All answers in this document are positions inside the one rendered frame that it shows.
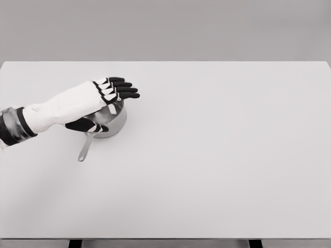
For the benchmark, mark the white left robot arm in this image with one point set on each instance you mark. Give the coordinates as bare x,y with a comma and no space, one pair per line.
23,121

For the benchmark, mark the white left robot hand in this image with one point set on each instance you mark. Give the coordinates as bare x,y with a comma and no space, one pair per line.
77,103

